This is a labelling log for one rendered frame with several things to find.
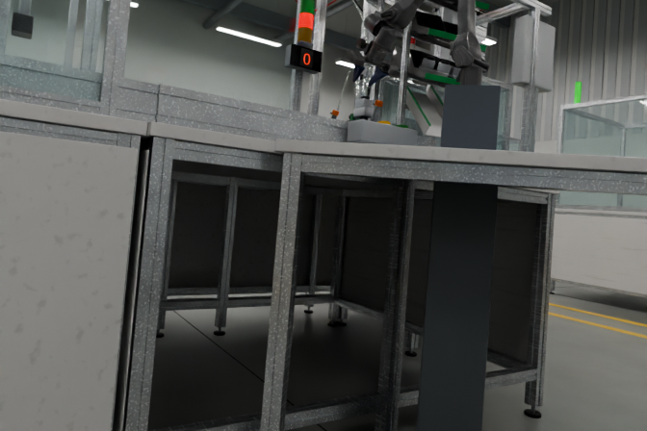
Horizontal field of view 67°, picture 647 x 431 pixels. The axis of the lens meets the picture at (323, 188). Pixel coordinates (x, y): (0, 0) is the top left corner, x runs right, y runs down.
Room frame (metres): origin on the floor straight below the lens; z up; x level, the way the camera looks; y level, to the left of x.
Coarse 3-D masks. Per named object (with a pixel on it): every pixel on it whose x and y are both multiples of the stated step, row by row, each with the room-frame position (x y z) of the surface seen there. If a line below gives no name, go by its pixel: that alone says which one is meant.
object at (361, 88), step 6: (372, 66) 2.65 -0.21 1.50; (366, 72) 2.64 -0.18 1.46; (360, 78) 2.65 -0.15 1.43; (366, 78) 2.62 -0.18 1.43; (360, 84) 2.59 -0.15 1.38; (366, 84) 2.58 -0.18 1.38; (354, 90) 2.63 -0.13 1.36; (360, 90) 2.59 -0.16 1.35; (366, 90) 2.58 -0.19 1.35; (378, 90) 2.62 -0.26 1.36; (354, 96) 2.62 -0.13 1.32; (360, 96) 2.59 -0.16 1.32; (354, 102) 2.62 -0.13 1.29; (354, 108) 2.61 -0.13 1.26
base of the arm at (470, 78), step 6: (468, 66) 1.30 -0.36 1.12; (474, 66) 1.30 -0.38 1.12; (462, 72) 1.32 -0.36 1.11; (468, 72) 1.30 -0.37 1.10; (474, 72) 1.30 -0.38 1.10; (480, 72) 1.31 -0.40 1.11; (462, 78) 1.32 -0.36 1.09; (468, 78) 1.30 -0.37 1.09; (474, 78) 1.30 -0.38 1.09; (480, 78) 1.31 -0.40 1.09; (462, 84) 1.32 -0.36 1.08; (468, 84) 1.30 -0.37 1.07; (474, 84) 1.30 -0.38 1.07; (480, 84) 1.31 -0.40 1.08
